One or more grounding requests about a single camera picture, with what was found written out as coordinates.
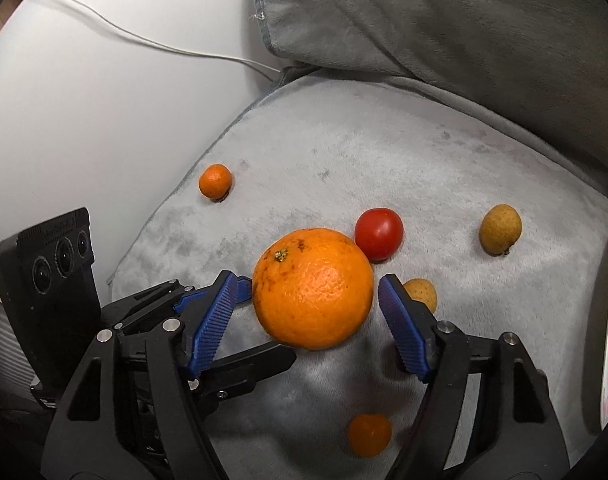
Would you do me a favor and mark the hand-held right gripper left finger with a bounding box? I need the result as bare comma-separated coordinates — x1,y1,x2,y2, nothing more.
40,271,235,480

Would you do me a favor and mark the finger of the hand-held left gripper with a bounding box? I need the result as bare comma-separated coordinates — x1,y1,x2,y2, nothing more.
186,344,298,413
101,276,253,333

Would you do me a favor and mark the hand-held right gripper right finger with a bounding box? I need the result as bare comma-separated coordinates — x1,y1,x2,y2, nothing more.
378,274,571,480

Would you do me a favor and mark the large orange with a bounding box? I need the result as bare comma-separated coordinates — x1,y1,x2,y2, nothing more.
252,228,375,351

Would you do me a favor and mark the red tomato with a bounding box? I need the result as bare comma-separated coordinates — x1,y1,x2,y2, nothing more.
354,208,404,262

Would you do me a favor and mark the small mandarin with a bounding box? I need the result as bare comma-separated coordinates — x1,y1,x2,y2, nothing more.
348,413,393,458
199,164,233,202

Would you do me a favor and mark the brown longan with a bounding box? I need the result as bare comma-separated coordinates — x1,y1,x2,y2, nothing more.
403,278,439,313
479,204,523,257

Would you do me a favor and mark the grey pillow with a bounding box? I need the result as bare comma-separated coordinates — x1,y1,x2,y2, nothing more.
251,0,608,191

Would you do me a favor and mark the white cable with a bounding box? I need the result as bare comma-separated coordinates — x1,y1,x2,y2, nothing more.
34,0,285,83

